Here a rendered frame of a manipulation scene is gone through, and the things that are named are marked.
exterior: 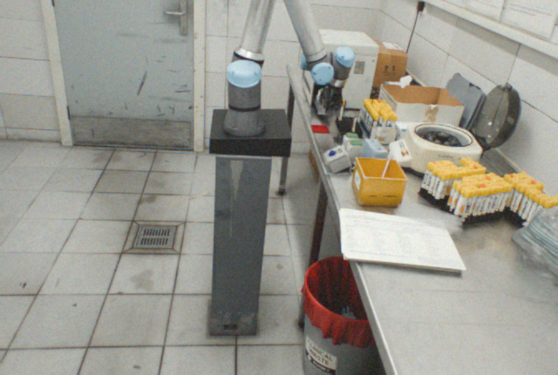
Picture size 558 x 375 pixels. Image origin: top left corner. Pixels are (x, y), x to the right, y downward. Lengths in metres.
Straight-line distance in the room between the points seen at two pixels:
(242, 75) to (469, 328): 1.00
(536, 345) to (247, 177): 1.01
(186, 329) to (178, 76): 1.86
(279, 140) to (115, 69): 2.05
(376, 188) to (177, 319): 1.20
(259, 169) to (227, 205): 0.19
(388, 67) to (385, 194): 1.25
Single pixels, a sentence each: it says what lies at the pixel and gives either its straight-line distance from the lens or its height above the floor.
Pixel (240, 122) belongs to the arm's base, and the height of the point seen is 0.99.
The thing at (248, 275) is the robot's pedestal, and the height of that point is 0.34.
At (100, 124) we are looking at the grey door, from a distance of 3.67.
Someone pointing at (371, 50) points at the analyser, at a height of 1.15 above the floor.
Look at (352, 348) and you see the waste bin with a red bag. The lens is 1.81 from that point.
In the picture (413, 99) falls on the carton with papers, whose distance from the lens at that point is 2.21.
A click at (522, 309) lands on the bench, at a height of 0.87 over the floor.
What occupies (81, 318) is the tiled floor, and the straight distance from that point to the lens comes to 2.32.
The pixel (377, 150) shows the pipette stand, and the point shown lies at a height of 0.97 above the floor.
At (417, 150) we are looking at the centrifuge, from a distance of 1.66.
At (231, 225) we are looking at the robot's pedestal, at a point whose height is 0.58.
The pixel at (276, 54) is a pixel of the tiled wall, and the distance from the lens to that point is 3.43.
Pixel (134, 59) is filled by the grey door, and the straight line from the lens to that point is 3.45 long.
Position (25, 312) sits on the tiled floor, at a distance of 2.42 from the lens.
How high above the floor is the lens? 1.61
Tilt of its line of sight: 27 degrees down
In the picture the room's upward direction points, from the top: 6 degrees clockwise
